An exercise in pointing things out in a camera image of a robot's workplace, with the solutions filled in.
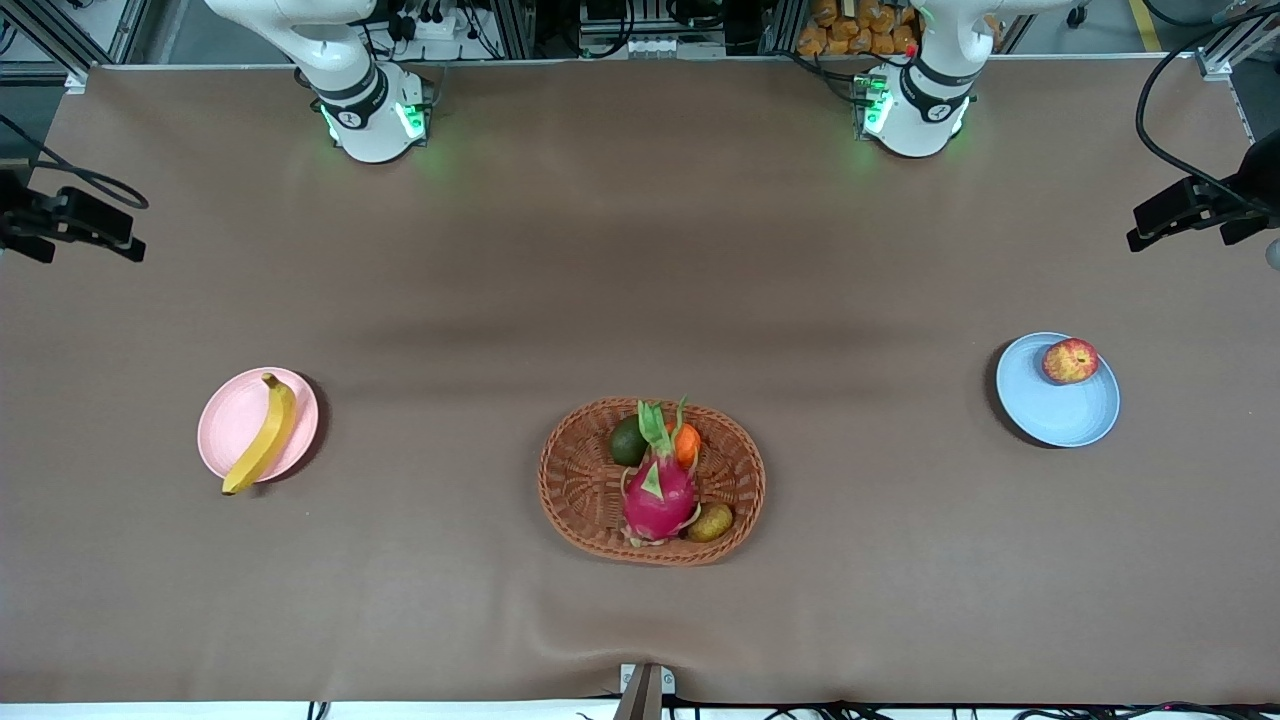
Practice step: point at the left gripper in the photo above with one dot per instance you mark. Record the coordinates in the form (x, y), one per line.
(1232, 197)

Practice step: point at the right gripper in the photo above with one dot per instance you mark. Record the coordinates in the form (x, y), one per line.
(30, 216)

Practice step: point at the red yellow apple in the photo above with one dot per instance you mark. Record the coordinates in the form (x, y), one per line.
(1070, 362)

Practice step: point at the yellow banana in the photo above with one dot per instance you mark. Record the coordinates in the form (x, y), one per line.
(265, 440)

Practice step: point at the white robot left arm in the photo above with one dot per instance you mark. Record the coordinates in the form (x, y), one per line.
(925, 110)

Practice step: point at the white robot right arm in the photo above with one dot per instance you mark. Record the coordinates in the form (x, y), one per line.
(365, 120)

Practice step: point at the pink round plate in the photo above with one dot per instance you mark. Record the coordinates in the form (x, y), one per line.
(230, 410)

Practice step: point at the light blue round plate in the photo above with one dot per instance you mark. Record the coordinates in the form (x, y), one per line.
(1050, 415)

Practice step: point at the pile of orange bags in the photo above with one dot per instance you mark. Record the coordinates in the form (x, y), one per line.
(850, 28)

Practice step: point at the white power strip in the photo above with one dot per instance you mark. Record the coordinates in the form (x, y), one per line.
(430, 22)

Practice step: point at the brown woven wicker basket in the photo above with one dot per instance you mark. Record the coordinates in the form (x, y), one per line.
(585, 490)

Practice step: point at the orange carrot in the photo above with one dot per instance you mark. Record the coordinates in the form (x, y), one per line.
(684, 447)

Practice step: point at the dark green avocado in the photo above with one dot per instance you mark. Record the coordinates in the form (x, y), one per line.
(627, 443)

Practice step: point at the brown kiwi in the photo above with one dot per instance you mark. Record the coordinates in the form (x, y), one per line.
(710, 522)

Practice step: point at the pink dragon fruit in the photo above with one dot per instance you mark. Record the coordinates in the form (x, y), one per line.
(658, 495)

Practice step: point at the aluminium frame profile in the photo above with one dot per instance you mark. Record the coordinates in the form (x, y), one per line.
(1235, 45)
(45, 40)

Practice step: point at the aluminium frame post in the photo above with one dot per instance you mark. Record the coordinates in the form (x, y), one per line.
(782, 25)
(517, 25)

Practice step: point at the grey metal clamp bracket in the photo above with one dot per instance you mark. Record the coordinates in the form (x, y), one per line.
(645, 692)

